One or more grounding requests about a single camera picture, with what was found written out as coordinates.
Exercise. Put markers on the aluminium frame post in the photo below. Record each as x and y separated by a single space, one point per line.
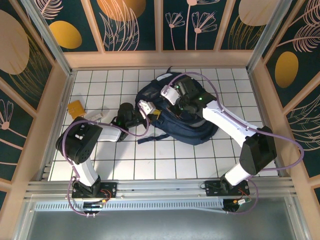
50 42
267 32

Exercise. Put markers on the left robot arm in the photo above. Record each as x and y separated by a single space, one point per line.
85 172

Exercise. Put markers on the navy blue backpack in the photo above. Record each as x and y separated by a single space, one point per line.
195 132

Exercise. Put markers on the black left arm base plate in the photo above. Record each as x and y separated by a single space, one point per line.
110 190

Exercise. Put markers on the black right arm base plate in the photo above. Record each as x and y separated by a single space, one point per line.
212 187

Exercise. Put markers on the white marker pen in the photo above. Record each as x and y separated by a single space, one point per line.
97 116

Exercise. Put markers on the aluminium side rail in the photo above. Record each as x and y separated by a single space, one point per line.
66 100
260 105

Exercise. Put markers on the orange box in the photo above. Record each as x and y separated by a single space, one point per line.
76 108

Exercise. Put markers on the aluminium mounting rail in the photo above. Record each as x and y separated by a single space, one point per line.
160 190

